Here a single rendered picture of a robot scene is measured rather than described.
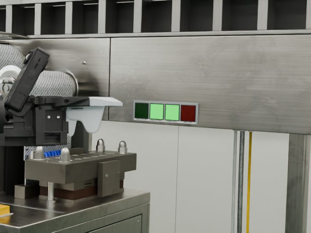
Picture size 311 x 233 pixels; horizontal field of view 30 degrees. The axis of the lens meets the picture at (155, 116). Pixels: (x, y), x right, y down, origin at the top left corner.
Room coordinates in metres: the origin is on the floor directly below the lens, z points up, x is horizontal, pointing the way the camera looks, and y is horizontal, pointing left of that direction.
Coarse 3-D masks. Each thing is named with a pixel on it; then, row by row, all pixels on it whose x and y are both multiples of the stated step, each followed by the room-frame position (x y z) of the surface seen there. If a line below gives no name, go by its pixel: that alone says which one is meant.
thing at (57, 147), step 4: (68, 136) 2.04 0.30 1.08; (68, 140) 2.04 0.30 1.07; (68, 144) 2.04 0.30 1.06; (24, 148) 1.85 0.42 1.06; (28, 148) 1.86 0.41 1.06; (32, 148) 1.88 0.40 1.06; (44, 148) 1.93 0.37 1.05; (48, 148) 1.95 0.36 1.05; (52, 148) 1.96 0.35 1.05; (56, 148) 1.98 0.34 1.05; (60, 148) 2.00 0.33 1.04; (68, 148) 2.04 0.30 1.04; (24, 152) 1.85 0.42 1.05; (28, 152) 1.86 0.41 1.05; (24, 156) 1.85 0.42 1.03
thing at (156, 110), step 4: (152, 104) 1.98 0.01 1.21; (156, 104) 1.98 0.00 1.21; (160, 104) 1.97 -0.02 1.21; (152, 108) 1.98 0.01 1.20; (156, 108) 1.98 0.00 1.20; (160, 108) 1.97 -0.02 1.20; (152, 112) 1.98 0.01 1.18; (156, 112) 1.98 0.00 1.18; (160, 112) 1.97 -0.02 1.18; (152, 116) 1.98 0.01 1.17; (156, 116) 1.98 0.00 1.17; (160, 116) 1.97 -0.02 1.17
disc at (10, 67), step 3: (6, 66) 1.88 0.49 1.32; (9, 66) 1.88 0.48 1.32; (12, 66) 1.87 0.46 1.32; (15, 66) 1.87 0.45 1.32; (3, 69) 1.89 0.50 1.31; (6, 69) 1.88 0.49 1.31; (9, 69) 1.88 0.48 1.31; (12, 69) 1.87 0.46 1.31; (15, 69) 1.86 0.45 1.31; (18, 69) 1.86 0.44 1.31; (0, 72) 1.90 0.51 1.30; (3, 72) 1.89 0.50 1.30; (18, 72) 1.86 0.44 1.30; (0, 75) 1.90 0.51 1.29
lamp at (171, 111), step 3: (168, 105) 1.95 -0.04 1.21; (171, 105) 1.95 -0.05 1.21; (174, 105) 1.94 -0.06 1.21; (177, 105) 1.94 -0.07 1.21; (168, 108) 1.95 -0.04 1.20; (171, 108) 1.95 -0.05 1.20; (174, 108) 1.94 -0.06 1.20; (177, 108) 1.94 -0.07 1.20; (168, 111) 1.95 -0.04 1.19; (171, 111) 1.95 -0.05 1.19; (174, 111) 1.94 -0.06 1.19; (177, 111) 1.94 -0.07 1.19; (168, 114) 1.95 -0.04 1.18; (171, 114) 1.95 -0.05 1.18; (174, 114) 1.94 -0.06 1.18; (177, 114) 1.94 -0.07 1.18; (165, 117) 1.96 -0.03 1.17; (168, 117) 1.95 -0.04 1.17; (171, 117) 1.95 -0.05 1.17; (174, 117) 1.94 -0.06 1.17; (177, 117) 1.93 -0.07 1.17
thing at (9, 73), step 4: (4, 72) 1.88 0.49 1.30; (8, 72) 1.87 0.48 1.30; (12, 72) 1.87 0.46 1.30; (16, 72) 1.86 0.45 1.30; (0, 76) 1.89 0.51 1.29; (4, 76) 1.88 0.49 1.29; (12, 76) 1.87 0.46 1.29; (16, 76) 1.86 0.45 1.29; (68, 76) 2.08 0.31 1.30; (72, 84) 2.06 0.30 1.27; (72, 92) 2.06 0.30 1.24; (4, 100) 1.88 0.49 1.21
